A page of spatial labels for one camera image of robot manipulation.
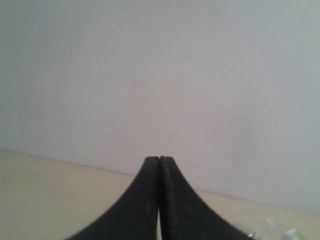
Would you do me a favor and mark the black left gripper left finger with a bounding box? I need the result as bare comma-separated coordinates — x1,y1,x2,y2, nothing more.
69,156,160,240

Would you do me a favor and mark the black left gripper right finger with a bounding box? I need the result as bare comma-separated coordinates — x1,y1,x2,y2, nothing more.
158,156,250,240

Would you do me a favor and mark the clear bottle green lime label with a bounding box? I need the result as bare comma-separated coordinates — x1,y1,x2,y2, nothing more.
247,217,307,240

